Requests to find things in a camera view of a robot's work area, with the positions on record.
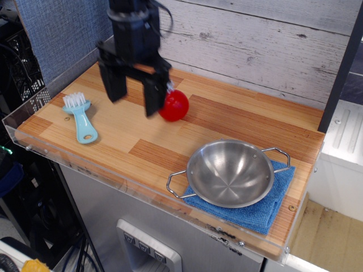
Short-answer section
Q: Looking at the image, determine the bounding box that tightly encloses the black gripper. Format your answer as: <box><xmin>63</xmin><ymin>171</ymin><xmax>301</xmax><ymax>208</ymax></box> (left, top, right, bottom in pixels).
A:
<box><xmin>97</xmin><ymin>11</ymin><xmax>171</xmax><ymax>117</ymax></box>

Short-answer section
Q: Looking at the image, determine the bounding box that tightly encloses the stainless steel wok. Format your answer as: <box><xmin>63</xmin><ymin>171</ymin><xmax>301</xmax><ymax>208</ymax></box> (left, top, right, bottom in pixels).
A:
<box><xmin>183</xmin><ymin>139</ymin><xmax>291</xmax><ymax>209</ymax></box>

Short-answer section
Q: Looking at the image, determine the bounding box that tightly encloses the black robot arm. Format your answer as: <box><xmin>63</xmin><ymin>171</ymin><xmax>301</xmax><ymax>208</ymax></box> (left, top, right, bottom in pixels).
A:
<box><xmin>97</xmin><ymin>1</ymin><xmax>171</xmax><ymax>117</ymax></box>

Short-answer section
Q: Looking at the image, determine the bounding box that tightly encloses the light blue dish brush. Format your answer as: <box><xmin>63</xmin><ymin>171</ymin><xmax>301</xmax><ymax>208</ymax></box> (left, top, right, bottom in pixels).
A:
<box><xmin>62</xmin><ymin>92</ymin><xmax>98</xmax><ymax>145</ymax></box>

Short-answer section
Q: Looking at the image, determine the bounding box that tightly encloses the red ball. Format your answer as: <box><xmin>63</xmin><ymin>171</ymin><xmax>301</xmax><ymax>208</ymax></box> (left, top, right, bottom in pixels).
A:
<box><xmin>158</xmin><ymin>90</ymin><xmax>189</xmax><ymax>122</ymax></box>

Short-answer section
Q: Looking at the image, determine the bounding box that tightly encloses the clear acrylic table guard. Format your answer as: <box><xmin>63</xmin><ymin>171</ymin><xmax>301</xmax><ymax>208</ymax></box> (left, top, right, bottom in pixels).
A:
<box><xmin>1</xmin><ymin>36</ymin><xmax>326</xmax><ymax>266</ymax></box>

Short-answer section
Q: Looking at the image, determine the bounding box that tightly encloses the black plastic crate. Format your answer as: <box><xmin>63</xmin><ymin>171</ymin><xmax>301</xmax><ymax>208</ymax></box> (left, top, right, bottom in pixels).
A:
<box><xmin>1</xmin><ymin>30</ymin><xmax>45</xmax><ymax>101</ymax></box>

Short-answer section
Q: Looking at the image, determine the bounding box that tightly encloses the stainless steel cabinet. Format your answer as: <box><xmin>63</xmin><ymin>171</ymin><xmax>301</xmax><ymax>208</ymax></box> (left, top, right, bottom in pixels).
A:
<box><xmin>61</xmin><ymin>166</ymin><xmax>264</xmax><ymax>271</ymax></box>

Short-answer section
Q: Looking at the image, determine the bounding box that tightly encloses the blue folded cloth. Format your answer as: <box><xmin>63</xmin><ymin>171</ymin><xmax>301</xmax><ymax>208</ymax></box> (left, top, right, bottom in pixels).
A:
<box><xmin>184</xmin><ymin>166</ymin><xmax>296</xmax><ymax>235</ymax></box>

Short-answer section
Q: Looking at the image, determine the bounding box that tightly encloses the white appliance on right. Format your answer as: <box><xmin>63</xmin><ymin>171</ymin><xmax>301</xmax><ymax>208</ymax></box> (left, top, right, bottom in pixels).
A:
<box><xmin>307</xmin><ymin>100</ymin><xmax>362</xmax><ymax>221</ymax></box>

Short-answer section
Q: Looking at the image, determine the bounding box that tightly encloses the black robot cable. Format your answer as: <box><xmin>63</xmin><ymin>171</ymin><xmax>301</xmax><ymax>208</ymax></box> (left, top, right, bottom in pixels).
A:
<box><xmin>153</xmin><ymin>0</ymin><xmax>174</xmax><ymax>37</ymax></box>

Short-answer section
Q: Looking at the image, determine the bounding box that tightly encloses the dark grey right post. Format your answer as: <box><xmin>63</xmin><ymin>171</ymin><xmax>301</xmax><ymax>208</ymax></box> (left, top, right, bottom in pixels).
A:
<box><xmin>318</xmin><ymin>3</ymin><xmax>362</xmax><ymax>133</ymax></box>

